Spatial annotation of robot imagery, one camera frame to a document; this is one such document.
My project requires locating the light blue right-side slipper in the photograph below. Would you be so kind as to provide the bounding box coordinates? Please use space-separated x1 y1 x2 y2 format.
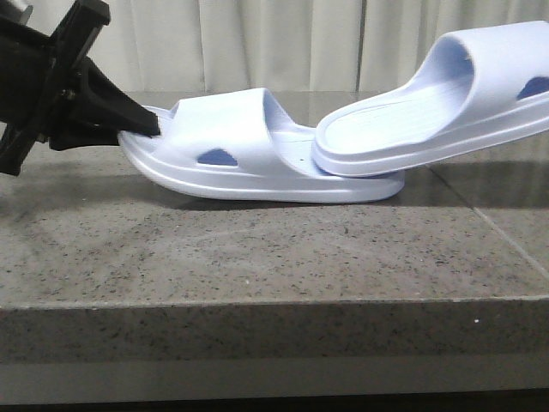
312 21 548 177

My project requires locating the grey-green curtain left panel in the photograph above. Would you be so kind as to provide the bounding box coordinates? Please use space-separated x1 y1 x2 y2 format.
91 1 365 93

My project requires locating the grey-green curtain right panel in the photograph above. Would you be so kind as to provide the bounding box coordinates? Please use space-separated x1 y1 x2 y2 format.
355 1 548 92

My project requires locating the light blue left-side slipper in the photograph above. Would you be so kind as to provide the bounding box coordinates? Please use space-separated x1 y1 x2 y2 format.
118 88 405 203

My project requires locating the grey-green curtain panel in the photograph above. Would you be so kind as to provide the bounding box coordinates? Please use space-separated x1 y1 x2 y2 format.
91 1 365 93
355 1 548 92

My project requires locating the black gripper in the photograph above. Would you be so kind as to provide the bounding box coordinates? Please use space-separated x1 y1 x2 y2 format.
1 1 160 176

